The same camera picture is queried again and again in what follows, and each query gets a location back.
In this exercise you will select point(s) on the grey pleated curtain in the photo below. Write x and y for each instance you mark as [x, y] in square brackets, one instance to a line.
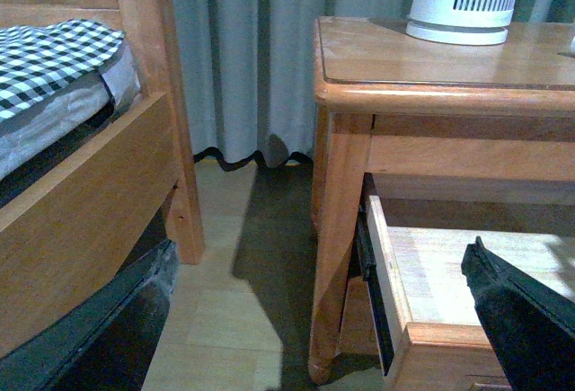
[247, 69]

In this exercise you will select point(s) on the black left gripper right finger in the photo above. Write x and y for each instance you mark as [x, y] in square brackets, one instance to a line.
[529, 326]

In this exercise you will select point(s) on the black white checkered cloth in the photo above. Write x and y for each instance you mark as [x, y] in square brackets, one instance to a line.
[37, 62]

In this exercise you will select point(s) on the wooden top drawer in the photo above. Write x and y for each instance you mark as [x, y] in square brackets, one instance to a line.
[425, 328]

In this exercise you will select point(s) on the wooden bed frame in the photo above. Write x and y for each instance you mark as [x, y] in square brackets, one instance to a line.
[67, 235]

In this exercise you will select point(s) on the white cylindrical air purifier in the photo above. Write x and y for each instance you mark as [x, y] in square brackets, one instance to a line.
[461, 22]

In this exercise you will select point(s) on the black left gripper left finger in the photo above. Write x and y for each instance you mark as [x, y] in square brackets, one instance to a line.
[106, 343]

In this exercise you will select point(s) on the wooden nightstand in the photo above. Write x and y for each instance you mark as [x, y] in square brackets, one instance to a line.
[413, 120]

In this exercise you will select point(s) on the grey mattress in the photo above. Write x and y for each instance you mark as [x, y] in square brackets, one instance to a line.
[29, 132]

